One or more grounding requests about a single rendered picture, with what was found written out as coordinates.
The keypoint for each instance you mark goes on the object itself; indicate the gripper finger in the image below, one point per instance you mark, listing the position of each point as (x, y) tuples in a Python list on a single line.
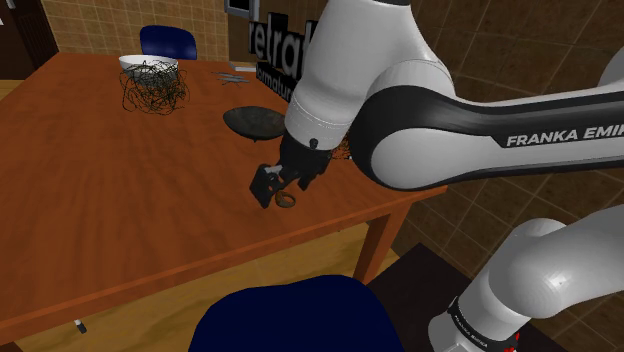
[(263, 187), (304, 182)]

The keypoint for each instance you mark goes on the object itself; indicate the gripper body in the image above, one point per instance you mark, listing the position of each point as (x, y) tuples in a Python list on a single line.
[(301, 158)]

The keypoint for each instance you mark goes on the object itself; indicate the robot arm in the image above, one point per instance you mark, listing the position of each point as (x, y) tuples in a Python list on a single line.
[(424, 151)]

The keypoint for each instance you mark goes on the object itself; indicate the black bowl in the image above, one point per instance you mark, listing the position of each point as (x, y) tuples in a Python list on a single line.
[(253, 122)]

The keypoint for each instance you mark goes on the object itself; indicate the grey cutlery piece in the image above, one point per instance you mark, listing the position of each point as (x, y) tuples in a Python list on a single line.
[(229, 74), (235, 81)]

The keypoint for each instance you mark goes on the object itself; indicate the black sign with white lettering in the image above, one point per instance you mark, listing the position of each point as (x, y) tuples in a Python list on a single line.
[(278, 48)]

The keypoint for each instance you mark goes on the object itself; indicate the blue chair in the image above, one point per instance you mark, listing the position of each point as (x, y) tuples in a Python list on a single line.
[(168, 43), (297, 317)]

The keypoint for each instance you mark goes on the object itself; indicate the wooden table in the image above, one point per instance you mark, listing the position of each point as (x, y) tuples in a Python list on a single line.
[(97, 195)]

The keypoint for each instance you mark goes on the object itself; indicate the white bowl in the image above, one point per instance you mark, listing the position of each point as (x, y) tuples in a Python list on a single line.
[(141, 61)]

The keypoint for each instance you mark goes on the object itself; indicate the dark door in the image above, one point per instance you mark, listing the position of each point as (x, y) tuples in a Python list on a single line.
[(22, 39)]

